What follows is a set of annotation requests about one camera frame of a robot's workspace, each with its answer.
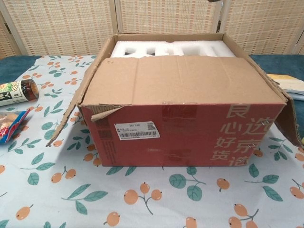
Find red cardboard shipping box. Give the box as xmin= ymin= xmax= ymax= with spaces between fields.
xmin=46 ymin=33 xmax=304 ymax=168

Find white foam insert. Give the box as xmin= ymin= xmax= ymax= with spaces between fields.
xmin=111 ymin=40 xmax=236 ymax=59

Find woven folding screen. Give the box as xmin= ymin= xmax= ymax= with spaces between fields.
xmin=0 ymin=0 xmax=304 ymax=60

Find floral fruit print tablecloth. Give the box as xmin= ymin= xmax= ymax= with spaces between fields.
xmin=0 ymin=55 xmax=304 ymax=228

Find brown drink bottle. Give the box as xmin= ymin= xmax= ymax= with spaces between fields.
xmin=0 ymin=79 xmax=40 ymax=107

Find blue biscuit snack bag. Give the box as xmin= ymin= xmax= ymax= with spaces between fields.
xmin=0 ymin=108 xmax=31 ymax=144

